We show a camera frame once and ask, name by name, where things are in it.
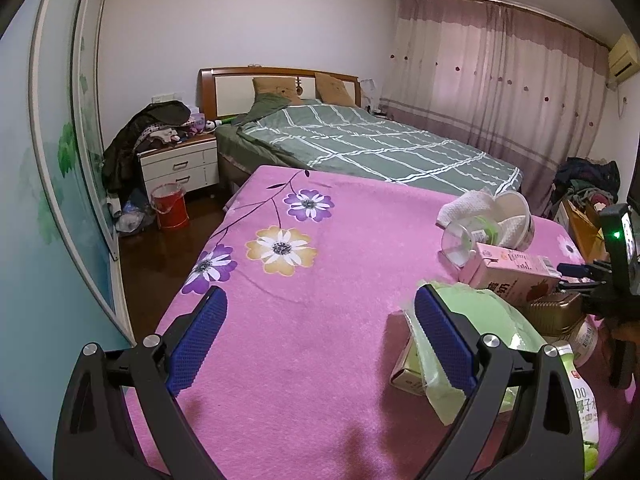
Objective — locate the heap of mixed clothes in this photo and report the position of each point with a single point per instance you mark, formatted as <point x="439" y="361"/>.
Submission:
<point x="587" y="177"/>

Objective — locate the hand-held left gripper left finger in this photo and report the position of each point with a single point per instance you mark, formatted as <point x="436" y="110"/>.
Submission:
<point x="197" y="340"/>

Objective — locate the beige air conditioner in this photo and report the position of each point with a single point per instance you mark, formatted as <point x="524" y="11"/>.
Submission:
<point x="625" y="57"/>

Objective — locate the clear cup with green label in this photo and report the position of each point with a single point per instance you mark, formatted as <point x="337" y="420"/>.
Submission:
<point x="465" y="245"/>

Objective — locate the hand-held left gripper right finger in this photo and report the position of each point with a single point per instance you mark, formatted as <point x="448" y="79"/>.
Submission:
<point x="445" y="342"/>

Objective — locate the pile of dark clothes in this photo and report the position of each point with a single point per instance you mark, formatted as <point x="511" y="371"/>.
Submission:
<point x="150" y="127"/>

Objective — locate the green checked quilt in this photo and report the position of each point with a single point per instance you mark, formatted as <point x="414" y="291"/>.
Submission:
<point x="380" y="145"/>

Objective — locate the pink drink carton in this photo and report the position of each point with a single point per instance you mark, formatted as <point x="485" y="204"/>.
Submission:
<point x="505" y="270"/>

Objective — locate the green-labelled drink bottle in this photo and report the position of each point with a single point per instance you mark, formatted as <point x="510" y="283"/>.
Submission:
<point x="582" y="410"/>

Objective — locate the plastic bags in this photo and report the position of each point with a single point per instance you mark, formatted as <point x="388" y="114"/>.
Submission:
<point x="131" y="215"/>

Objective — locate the white wall socket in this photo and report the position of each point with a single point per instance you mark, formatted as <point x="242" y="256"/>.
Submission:
<point x="163" y="97"/>

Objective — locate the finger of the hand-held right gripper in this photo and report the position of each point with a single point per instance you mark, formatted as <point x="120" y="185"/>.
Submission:
<point x="575" y="286"/>
<point x="575" y="270"/>

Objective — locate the brown-capped jar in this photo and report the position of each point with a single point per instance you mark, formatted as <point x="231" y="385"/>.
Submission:
<point x="555" y="312"/>

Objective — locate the red bucket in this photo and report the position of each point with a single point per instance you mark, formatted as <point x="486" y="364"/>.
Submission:
<point x="170" y="207"/>

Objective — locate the small green carton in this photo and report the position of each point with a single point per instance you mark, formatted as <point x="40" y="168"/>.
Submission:
<point x="407" y="367"/>

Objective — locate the pink floral blanket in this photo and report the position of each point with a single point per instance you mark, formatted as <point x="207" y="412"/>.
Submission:
<point x="310" y="350"/>

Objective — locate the pink curtain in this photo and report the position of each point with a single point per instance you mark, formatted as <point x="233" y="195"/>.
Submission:
<point x="500" y="85"/>

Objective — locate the white paper bowl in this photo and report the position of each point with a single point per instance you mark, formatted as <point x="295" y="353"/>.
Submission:
<point x="517" y="222"/>

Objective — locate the wooden bed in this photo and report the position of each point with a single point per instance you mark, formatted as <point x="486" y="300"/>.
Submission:
<point x="235" y="87"/>

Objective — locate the painted wardrobe sliding door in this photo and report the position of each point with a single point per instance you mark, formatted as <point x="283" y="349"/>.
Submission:
<point x="55" y="160"/>

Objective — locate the wooden sideboard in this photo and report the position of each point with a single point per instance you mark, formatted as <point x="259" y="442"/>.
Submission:
<point x="585" y="230"/>

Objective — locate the green wipes packet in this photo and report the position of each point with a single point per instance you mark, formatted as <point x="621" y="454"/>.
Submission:
<point x="492" y="315"/>

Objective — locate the white nightstand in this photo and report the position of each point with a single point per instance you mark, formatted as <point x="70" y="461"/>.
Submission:
<point x="175" y="165"/>

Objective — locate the brown pillow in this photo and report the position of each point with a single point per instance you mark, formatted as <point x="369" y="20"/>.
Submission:
<point x="335" y="89"/>
<point x="275" y="91"/>

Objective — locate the white paper towel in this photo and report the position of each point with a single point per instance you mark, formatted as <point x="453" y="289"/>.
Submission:
<point x="465" y="207"/>

